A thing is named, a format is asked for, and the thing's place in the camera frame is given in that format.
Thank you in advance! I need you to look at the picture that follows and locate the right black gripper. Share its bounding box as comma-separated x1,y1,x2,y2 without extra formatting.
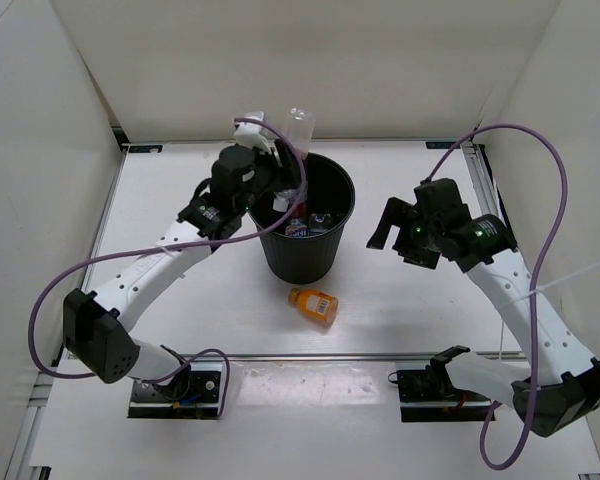
367,198,443,270

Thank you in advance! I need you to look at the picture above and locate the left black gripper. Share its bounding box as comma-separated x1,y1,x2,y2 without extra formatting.
234,139,305,215

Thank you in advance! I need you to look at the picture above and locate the red label clear bottle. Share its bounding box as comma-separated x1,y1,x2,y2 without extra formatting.
287,193,308,224

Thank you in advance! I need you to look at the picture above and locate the tall clear crushed bottle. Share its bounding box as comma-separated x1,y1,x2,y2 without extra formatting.
273,107,316,213

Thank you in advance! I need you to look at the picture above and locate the small clear black-cap bottle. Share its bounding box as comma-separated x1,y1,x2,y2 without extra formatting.
307,213,336,236

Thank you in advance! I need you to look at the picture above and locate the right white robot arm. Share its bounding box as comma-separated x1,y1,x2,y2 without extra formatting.
367,179,600,437

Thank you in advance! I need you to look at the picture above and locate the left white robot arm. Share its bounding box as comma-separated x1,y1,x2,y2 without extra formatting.
63,139,306,400

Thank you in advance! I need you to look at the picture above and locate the black plastic waste bin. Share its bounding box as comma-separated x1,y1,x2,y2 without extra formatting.
259,153,355,285

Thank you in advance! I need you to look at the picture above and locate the orange juice bottle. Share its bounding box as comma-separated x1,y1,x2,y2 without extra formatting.
287,288,339,327

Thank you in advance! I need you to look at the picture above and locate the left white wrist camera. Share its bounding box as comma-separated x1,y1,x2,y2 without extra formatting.
233,122,277,154

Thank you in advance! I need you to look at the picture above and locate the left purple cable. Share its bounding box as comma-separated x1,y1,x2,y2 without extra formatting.
28,115,309,420

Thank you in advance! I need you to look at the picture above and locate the right aluminium frame rail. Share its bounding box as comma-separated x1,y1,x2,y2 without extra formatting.
462,141,511,228

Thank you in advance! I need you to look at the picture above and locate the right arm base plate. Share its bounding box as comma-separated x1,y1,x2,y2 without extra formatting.
387,369,491,423

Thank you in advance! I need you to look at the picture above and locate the front aluminium rail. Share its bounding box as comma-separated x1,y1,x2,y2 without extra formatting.
69,350,524,362

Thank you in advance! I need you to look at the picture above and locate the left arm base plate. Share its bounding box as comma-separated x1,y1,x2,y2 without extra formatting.
127,362,226,420

